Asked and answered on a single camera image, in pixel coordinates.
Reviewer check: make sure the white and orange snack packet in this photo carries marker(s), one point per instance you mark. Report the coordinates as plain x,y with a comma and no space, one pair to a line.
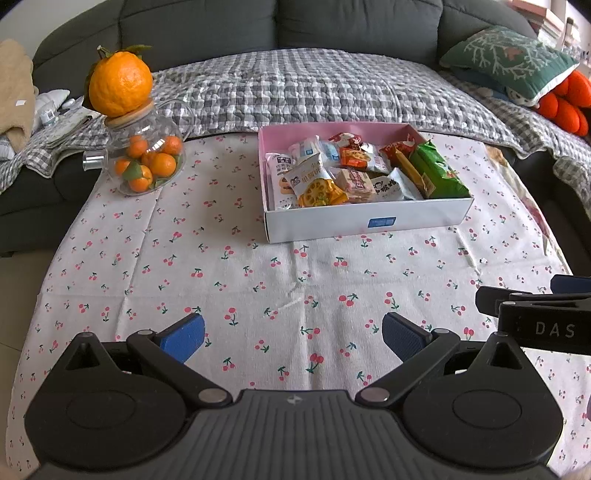
314,184

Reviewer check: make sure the small silver packet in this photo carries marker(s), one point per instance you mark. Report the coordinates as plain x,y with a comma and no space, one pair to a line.
369,150

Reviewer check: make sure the beige floral cloth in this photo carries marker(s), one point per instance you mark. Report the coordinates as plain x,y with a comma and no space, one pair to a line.
531,207

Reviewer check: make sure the gold bar packet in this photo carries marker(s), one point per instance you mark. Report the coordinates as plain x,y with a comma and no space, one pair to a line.
418,177

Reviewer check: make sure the blue and white plush toy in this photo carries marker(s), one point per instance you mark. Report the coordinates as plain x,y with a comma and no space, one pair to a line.
519,94

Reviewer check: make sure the clear blue and white packet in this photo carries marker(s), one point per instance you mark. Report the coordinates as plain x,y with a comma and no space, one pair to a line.
330,150
304,147

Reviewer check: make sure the white box with pink inside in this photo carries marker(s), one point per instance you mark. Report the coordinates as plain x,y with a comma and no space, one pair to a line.
323,226

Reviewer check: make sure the grey checkered blanket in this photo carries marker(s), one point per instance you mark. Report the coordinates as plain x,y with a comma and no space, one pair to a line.
300,92

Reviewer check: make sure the large orange with leaves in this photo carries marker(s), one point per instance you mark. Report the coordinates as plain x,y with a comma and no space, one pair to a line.
120,83

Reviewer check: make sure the stack of books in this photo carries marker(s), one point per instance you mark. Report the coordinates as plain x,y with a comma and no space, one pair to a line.
554,23

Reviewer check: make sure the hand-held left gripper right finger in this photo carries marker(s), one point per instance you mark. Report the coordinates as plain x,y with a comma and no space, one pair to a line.
406,337

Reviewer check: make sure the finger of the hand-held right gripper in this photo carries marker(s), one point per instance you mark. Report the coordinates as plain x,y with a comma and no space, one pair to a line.
489,297
572,284

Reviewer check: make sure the glass jar with orange lid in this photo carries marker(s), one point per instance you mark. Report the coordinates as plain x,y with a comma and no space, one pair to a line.
120,138

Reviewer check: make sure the long white biscuit packet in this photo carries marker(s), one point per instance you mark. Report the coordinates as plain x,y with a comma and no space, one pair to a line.
277,175

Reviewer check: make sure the orange plush toy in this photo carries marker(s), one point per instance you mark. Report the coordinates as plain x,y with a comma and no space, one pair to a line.
568,106

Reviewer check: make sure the white plastic item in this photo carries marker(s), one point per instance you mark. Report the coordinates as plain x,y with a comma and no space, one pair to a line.
48,108

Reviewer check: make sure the dark grey sofa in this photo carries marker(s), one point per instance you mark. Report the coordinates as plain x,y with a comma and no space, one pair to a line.
207,27

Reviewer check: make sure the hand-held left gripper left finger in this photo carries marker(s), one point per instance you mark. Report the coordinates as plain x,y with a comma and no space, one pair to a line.
184,337

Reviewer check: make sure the wooden teapot lid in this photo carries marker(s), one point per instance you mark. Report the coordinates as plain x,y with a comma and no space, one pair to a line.
134,117

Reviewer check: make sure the beige fluffy cloth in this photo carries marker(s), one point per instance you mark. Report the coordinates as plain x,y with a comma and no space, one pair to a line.
16,92

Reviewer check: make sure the green snack packet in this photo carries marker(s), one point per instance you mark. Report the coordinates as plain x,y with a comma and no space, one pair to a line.
438,175

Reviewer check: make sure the orange-red snack packet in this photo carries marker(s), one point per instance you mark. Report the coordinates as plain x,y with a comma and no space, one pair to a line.
355,158

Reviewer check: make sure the red and white candy packet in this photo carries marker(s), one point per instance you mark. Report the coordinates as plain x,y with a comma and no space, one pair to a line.
397,151
344,139

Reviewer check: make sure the tan biscuit packet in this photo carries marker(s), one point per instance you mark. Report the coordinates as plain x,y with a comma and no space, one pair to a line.
355,184

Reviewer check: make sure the cluster of small oranges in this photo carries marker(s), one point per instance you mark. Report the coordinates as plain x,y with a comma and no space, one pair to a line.
161,166

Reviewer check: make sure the green pillow with white pattern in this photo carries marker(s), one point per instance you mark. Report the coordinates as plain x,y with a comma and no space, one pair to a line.
508,60

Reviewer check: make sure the white packet with black print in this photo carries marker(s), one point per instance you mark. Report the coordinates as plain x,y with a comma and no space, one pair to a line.
392,187

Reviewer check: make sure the cherry print tablecloth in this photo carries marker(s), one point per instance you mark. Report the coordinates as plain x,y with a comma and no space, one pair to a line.
184,258

